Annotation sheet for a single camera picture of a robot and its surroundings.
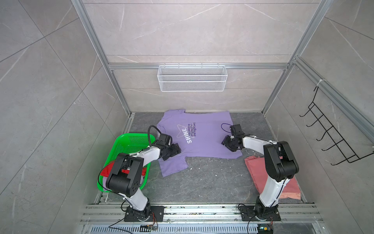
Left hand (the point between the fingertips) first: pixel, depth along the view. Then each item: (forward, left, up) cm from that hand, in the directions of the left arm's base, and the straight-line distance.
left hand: (176, 149), depth 95 cm
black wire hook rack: (-22, -74, +31) cm, 84 cm away
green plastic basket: (+6, +33, -1) cm, 34 cm away
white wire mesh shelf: (+41, -12, +28) cm, 51 cm away
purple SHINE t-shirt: (+14, -16, -4) cm, 22 cm away
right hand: (+5, -33, -1) cm, 33 cm away
